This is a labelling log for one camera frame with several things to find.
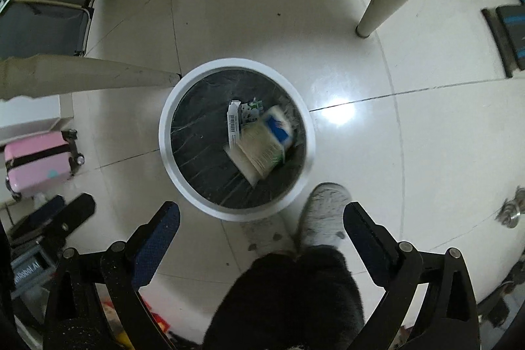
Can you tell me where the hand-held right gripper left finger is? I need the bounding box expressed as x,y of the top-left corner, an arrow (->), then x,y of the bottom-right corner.
43,201 -> 181,350

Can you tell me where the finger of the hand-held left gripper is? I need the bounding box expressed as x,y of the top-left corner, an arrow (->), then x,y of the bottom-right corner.
8,194 -> 66,241
40,192 -> 97,249

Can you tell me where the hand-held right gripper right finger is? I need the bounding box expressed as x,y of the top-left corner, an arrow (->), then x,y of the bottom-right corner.
343,201 -> 480,350

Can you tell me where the white round trash bin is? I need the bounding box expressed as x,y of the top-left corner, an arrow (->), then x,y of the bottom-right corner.
158,57 -> 317,221

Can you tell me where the pink suitcase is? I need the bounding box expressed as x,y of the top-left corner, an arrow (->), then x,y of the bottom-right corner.
4,130 -> 85,202

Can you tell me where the person's grey shoe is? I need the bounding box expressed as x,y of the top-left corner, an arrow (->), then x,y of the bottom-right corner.
293,182 -> 353,253

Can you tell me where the red packet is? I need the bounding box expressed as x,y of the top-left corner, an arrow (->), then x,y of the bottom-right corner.
139,295 -> 171,334

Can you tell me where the person's black trouser leg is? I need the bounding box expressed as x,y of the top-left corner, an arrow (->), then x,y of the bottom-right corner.
202,245 -> 367,350

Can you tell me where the white box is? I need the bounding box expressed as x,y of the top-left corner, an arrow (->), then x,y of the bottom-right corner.
0,93 -> 75,146

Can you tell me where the white barcode carton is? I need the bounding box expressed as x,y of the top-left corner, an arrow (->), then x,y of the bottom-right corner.
226,100 -> 243,151

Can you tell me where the silver metal fitting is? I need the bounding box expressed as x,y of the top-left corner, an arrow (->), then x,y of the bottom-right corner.
494,188 -> 525,230

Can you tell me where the green and white packet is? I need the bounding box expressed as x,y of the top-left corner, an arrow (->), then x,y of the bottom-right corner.
240,97 -> 263,126

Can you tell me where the grey folding case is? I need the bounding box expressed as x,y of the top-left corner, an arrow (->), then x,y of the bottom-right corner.
0,0 -> 95,58

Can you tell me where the plain black mat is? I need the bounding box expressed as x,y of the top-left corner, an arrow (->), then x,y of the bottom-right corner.
480,8 -> 516,79

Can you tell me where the black mat with blue stripe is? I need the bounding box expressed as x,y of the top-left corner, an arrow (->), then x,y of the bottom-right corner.
495,4 -> 525,72

